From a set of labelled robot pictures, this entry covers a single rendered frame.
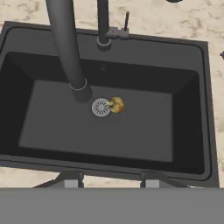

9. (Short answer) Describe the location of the yellow-brown onion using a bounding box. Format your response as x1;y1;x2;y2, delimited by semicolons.
106;96;125;115

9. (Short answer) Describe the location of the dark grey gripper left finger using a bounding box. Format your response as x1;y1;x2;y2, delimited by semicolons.
32;171;85;189

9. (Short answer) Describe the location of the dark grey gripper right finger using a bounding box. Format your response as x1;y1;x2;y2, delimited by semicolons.
139;171;191;189

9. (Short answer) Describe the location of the dark grey tap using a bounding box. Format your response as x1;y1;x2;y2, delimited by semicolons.
45;0;130;103

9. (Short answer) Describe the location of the dark grey sink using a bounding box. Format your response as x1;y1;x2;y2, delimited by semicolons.
0;20;221;188

